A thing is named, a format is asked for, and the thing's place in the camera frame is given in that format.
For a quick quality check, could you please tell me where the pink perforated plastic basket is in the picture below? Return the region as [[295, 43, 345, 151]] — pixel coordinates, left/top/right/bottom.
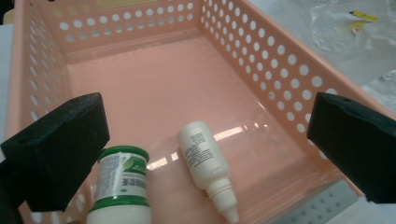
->
[[4, 0, 396, 224]]

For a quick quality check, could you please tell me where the clear printed plastic bag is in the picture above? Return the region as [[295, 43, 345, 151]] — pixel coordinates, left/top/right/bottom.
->
[[307, 0, 396, 114]]

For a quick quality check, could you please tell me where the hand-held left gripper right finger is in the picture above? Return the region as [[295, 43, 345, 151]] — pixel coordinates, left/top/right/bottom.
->
[[306, 91, 396, 205]]

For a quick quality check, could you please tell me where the white bottle with green cap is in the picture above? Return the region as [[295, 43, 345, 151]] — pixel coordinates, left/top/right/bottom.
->
[[86, 145, 152, 224]]

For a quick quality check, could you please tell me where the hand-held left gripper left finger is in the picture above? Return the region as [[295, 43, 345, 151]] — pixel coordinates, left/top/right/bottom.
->
[[0, 91, 110, 213]]

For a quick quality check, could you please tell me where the white dropper bottle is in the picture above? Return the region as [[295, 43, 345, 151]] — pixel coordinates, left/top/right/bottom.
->
[[177, 120, 240, 224]]

